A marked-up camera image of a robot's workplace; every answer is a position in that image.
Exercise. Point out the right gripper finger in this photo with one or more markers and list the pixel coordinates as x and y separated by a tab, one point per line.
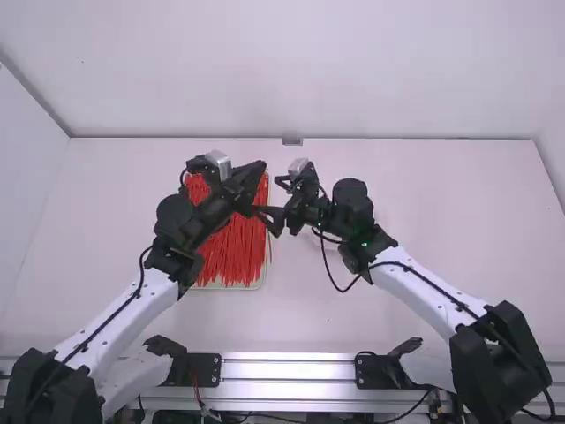
284	183
276	221

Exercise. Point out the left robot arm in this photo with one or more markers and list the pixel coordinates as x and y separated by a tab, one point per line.
132	305

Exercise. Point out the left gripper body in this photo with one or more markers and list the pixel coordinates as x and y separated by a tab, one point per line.
218	196

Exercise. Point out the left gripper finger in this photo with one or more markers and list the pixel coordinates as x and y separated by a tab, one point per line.
240	190
260	185

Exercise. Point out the pale tray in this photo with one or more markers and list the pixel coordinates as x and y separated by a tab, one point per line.
265	283

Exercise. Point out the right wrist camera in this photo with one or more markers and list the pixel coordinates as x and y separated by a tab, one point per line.
298	168

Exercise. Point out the silver rails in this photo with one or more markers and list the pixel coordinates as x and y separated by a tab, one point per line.
287	375

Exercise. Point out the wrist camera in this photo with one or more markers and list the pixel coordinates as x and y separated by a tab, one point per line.
298	168
219	164

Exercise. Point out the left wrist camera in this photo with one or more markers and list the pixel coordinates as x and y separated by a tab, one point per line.
219	164

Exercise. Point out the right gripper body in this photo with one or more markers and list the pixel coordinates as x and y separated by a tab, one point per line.
306	207

